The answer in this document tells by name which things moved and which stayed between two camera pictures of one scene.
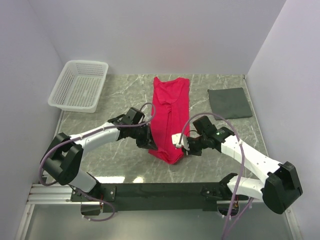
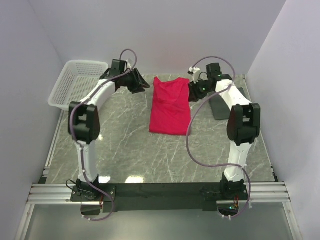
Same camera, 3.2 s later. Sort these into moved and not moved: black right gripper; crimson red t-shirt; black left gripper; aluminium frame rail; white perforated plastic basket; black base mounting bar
Moved: black left gripper; black right gripper; crimson red t-shirt
Not moved: black base mounting bar; white perforated plastic basket; aluminium frame rail
